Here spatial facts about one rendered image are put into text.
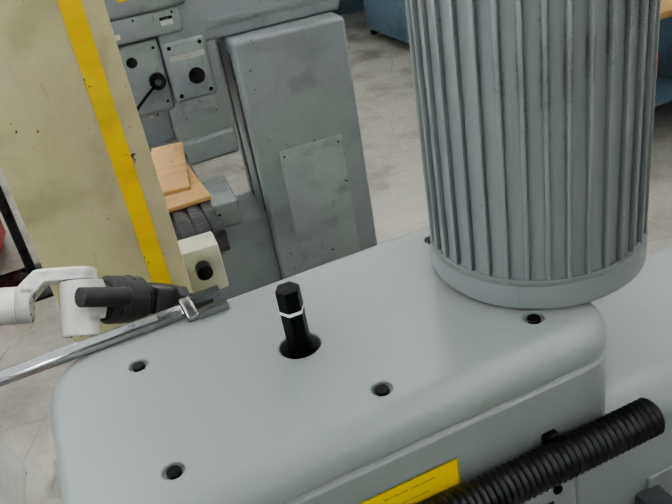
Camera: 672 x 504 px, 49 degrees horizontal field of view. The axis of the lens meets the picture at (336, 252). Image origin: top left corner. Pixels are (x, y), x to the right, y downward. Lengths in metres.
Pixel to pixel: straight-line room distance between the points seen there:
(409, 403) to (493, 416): 0.08
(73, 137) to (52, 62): 0.22
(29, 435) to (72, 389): 3.23
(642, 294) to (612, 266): 0.25
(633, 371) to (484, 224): 0.26
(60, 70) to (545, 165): 1.84
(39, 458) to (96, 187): 1.71
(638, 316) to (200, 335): 0.48
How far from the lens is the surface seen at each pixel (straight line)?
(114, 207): 2.42
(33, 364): 0.74
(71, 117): 2.32
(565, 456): 0.66
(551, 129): 0.59
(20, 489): 1.13
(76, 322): 1.34
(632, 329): 0.87
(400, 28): 8.42
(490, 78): 0.58
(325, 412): 0.59
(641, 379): 0.81
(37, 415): 4.02
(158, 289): 1.42
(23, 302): 1.36
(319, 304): 0.71
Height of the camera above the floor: 2.28
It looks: 30 degrees down
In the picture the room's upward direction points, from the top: 10 degrees counter-clockwise
